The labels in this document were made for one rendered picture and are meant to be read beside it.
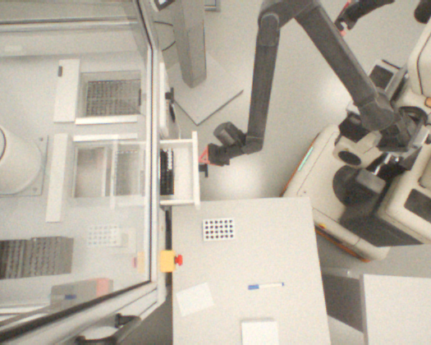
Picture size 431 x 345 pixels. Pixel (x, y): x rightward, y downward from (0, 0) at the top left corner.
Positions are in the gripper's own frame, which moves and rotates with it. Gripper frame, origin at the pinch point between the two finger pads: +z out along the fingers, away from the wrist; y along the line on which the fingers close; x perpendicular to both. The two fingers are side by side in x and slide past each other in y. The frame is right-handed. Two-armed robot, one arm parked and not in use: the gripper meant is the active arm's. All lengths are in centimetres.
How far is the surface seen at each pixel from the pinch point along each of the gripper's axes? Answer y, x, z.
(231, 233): -14.3, 27.1, 0.4
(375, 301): -55, 54, -35
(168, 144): 8.2, -8.1, 10.9
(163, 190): 10.5, 11.0, 10.8
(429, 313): -69, 59, -49
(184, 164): 1.0, -0.8, 10.0
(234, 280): -17.5, 44.6, 2.8
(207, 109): -63, -69, 59
